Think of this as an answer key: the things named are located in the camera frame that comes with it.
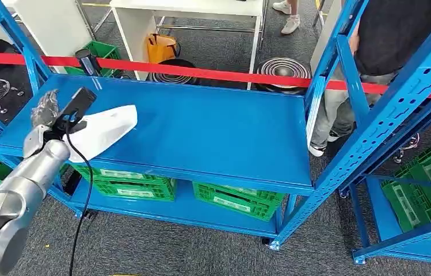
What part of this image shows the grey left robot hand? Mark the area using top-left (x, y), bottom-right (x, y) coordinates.
top-left (30, 89), bottom-right (63, 129)

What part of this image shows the white plastic shell part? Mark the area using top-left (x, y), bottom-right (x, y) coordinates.
top-left (62, 105), bottom-right (139, 164)

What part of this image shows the white cabinet panel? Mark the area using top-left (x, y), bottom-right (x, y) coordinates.
top-left (9, 0), bottom-right (94, 74)

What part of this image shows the yellow orange bag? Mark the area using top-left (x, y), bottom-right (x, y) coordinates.
top-left (146, 33), bottom-right (182, 64)

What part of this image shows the blue metal shelf rack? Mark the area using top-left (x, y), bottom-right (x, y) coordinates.
top-left (339, 108), bottom-right (431, 267)
top-left (0, 0), bottom-right (431, 252)

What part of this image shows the red barrier tape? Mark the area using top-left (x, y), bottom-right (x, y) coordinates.
top-left (0, 50), bottom-right (431, 99)

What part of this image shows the white table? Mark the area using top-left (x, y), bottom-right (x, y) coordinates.
top-left (109, 0), bottom-right (268, 91)
top-left (310, 0), bottom-right (344, 75)

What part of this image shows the person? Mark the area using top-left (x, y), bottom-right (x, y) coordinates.
top-left (272, 0), bottom-right (302, 36)
top-left (307, 0), bottom-right (431, 158)

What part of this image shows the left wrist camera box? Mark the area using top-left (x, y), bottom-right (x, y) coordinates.
top-left (52, 86), bottom-right (98, 135)

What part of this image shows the barrier post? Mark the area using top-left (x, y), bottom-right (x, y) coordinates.
top-left (75, 48), bottom-right (102, 77)

